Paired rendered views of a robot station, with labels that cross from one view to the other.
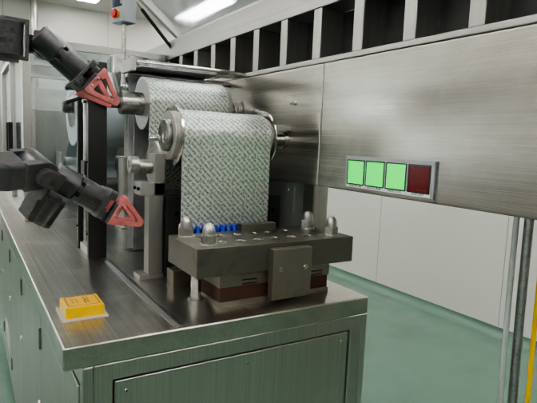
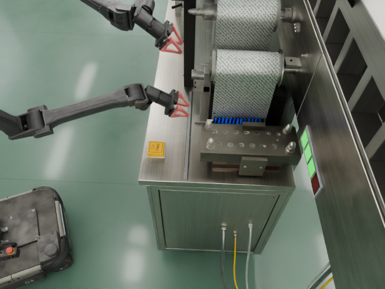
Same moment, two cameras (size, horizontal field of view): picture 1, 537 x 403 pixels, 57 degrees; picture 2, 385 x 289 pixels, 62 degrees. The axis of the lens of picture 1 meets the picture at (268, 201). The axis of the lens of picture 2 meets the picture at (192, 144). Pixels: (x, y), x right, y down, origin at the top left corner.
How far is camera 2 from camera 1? 0.88 m
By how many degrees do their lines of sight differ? 52
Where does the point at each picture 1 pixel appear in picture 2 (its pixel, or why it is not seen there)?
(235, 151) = (250, 84)
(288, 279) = (250, 170)
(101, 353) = (152, 183)
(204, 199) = (227, 105)
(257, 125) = (270, 70)
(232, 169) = (246, 93)
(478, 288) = not seen: outside the picture
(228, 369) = (209, 195)
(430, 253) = not seen: outside the picture
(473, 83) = (347, 180)
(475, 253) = not seen: outside the picture
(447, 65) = (347, 153)
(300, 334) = (248, 192)
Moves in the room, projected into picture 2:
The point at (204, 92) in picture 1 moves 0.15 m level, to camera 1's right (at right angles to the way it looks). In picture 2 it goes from (258, 11) to (294, 24)
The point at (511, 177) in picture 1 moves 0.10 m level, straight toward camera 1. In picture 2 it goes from (333, 237) to (305, 255)
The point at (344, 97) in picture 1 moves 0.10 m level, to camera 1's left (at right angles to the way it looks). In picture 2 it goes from (318, 91) to (289, 79)
